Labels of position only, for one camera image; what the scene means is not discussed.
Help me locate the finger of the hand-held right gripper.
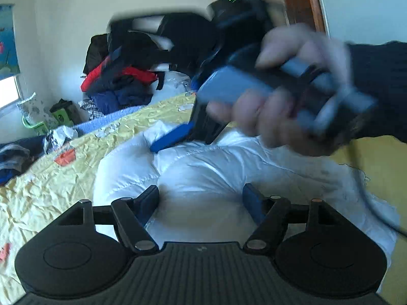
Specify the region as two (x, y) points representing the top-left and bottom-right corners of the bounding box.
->
(149, 122), (195, 154)
(107, 12), (211, 34)

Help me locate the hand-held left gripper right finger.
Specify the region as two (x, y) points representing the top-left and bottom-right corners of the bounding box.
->
(242, 183), (345, 255)

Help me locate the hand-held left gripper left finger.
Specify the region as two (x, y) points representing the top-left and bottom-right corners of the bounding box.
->
(57, 185), (160, 255)

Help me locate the white quilted jacket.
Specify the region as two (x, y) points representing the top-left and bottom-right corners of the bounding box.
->
(93, 126), (402, 263)

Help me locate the person's right forearm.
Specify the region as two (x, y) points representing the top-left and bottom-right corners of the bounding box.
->
(331, 41), (407, 148)

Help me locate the heap of grey clothes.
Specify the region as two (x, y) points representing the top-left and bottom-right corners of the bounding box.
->
(0, 134), (49, 185)

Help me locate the person's right hand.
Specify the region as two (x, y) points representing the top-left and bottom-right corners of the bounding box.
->
(206, 24), (355, 157)

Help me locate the white plastic bag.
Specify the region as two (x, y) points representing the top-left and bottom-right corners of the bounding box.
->
(155, 69), (193, 100)

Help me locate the pile of dark jackets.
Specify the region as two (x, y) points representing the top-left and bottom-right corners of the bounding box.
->
(81, 13), (223, 115)

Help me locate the light blue blanket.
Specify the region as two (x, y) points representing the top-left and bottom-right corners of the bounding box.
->
(72, 105), (145, 134)

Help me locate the black and white checked cloth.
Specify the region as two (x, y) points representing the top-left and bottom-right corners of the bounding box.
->
(78, 98), (104, 120)

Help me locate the yellow printed bedsheet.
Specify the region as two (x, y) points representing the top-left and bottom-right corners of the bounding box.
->
(0, 93), (407, 301)

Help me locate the crumpled silver plastic bag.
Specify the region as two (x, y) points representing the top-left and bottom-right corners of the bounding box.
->
(44, 125), (79, 154)

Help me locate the green plastic chair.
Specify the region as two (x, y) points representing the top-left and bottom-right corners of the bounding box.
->
(22, 102), (78, 135)

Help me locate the white floral bag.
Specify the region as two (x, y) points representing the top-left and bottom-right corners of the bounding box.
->
(17, 93), (49, 125)

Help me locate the brown wooden door frame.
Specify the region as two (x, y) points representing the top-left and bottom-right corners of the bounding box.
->
(223, 0), (331, 37)

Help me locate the wall poster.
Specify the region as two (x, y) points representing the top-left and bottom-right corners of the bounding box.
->
(0, 4), (20, 77)

